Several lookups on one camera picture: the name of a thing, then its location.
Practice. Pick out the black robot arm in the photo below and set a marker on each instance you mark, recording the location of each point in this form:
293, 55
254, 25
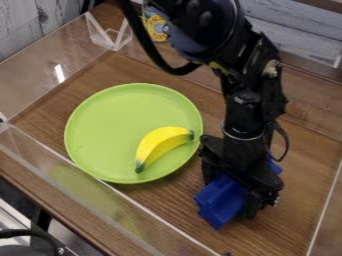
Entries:
213, 35

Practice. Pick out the clear acrylic front wall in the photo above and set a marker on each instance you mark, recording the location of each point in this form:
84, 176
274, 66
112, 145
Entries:
99, 213

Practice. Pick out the black metal stand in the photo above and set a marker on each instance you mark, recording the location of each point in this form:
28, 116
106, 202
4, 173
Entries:
24, 240

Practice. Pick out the clear acrylic corner bracket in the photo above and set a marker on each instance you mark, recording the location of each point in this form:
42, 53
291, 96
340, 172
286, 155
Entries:
112, 39

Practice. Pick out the yellow labelled tin can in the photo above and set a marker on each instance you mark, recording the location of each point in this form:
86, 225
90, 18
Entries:
155, 24

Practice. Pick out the yellow toy banana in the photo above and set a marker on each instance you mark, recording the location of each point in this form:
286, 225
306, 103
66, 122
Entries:
160, 141

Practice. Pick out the blue plastic block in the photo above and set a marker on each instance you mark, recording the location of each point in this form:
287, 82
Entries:
221, 200

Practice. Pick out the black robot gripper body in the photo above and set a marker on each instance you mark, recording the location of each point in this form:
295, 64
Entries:
247, 157

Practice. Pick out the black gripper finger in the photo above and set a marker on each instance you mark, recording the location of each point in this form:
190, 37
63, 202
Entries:
214, 169
255, 202

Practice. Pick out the green plate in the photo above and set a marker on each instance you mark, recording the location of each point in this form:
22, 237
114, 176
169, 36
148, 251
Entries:
110, 122

